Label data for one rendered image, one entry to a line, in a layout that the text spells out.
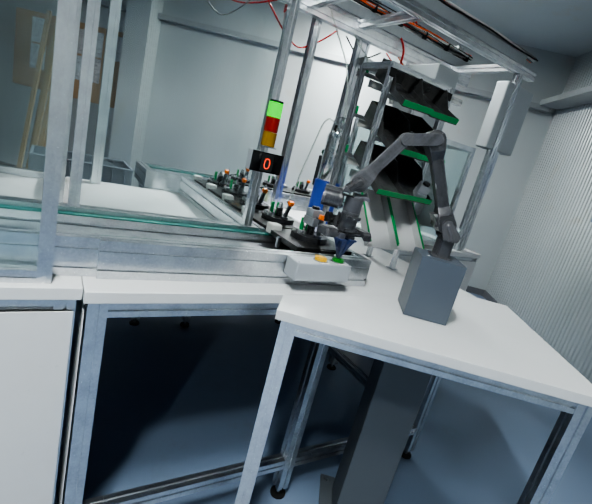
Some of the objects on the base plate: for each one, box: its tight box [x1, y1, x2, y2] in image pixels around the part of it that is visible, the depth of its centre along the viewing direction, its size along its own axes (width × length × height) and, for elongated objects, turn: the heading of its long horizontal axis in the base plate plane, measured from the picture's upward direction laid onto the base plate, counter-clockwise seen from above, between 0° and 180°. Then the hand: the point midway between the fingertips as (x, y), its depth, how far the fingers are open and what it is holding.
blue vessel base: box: [308, 178, 340, 224], centre depth 246 cm, size 16×16×27 cm
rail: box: [96, 235, 372, 286], centre depth 124 cm, size 6×89×11 cm, turn 79°
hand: (340, 247), depth 131 cm, fingers closed
